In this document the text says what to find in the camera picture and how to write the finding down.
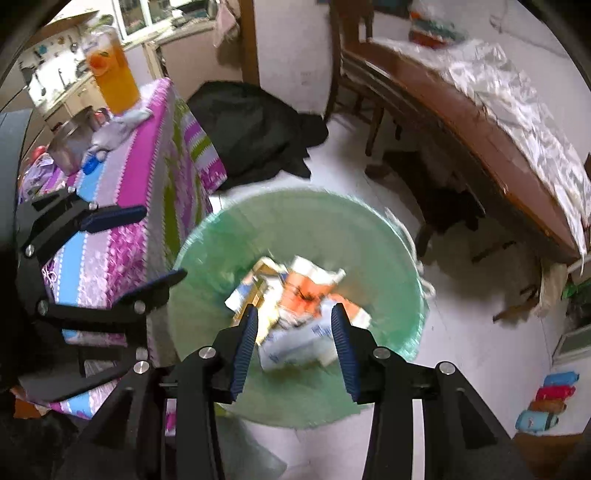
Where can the colourful plastic containers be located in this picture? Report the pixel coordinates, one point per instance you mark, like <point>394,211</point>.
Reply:
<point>434,25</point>

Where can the orange rolled towel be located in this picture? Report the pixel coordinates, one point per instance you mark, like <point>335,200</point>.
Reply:
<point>547,406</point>

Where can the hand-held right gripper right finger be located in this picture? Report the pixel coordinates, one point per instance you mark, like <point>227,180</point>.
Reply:
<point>344,355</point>

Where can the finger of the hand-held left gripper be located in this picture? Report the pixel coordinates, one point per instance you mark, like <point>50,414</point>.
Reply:
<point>147,290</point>
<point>115,217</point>

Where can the blue bottle cap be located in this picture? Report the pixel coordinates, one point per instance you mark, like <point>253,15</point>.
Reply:
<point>91,165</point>

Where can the purple wet wipes pack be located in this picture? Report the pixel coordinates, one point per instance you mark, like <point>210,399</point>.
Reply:
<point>41,177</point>

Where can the large orange white packet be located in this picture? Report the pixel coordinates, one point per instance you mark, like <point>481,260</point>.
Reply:
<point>302,290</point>

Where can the kitchen counter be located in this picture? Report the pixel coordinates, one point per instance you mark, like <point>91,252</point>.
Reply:
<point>194,60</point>

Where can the orange juice bottle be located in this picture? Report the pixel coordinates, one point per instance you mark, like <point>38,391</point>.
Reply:
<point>113,74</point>

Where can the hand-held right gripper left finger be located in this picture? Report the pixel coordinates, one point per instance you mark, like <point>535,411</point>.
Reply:
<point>242,350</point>

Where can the black cloth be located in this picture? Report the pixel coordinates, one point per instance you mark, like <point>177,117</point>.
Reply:
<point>254,129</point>

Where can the white paper wrapper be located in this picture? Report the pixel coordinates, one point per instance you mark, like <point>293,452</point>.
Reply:
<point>295,344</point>

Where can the white plastic table cover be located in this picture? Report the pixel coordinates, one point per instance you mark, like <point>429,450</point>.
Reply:
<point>521,106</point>

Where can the pink hanging towel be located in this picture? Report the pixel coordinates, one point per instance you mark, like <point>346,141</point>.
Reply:
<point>225,23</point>

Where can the white glove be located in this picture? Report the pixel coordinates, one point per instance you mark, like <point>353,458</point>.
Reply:
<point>117,129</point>

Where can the kitchen window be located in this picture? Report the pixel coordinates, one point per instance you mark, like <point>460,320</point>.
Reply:
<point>157,14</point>

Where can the wooden side table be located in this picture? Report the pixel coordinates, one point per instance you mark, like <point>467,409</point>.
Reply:
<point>452,120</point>

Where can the steel pot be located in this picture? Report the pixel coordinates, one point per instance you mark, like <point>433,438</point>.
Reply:
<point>69,147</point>

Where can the green trash bin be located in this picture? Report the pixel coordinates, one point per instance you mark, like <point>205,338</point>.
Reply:
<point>323,221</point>

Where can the blue paper carton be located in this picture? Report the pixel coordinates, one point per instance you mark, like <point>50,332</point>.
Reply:
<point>244,295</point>

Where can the red rolled towel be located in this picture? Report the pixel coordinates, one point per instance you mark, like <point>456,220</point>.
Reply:
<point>556,393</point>

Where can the dark wooden chair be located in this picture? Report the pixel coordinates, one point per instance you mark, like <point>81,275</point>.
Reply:
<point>353,92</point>

